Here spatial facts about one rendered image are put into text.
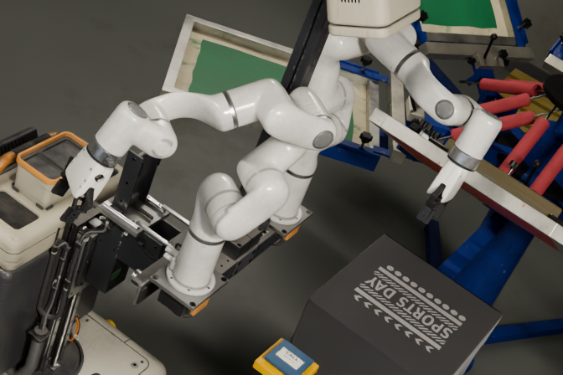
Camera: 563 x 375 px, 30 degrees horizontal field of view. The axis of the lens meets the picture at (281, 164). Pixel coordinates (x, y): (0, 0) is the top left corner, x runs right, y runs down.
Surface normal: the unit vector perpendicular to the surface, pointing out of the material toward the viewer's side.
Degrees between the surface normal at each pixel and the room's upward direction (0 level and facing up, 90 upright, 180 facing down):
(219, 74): 0
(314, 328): 93
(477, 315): 0
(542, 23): 90
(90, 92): 0
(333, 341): 92
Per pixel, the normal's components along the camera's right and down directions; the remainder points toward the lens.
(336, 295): 0.32, -0.77
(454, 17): 0.49, -0.32
